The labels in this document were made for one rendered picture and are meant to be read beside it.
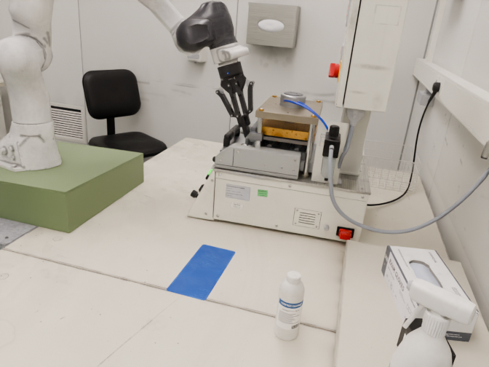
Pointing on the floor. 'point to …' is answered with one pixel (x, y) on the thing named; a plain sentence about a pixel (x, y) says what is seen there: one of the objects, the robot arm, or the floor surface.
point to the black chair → (117, 110)
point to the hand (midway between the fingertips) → (244, 126)
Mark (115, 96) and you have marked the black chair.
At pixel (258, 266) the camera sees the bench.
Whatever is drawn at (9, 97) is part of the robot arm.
